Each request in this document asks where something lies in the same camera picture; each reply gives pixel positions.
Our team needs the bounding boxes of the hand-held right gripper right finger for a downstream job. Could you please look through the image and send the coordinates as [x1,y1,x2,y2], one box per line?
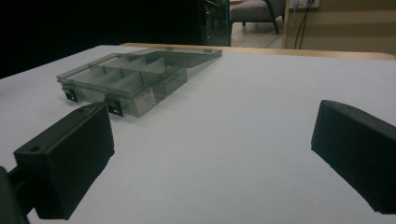
[310,99,396,215]

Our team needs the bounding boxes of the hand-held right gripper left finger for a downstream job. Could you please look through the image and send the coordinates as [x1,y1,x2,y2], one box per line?
[12,101,116,221]

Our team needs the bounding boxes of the clear plastic compartment box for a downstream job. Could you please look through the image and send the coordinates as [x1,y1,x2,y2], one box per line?
[56,47,223,118]

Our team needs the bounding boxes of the grey armchair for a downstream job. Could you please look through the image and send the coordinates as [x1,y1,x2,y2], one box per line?
[229,0,287,35]

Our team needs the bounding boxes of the black cable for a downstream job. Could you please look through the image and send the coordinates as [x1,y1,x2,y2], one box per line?
[293,0,316,50]

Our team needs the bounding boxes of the white wall socket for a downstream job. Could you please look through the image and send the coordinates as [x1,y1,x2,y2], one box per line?
[289,0,320,9]

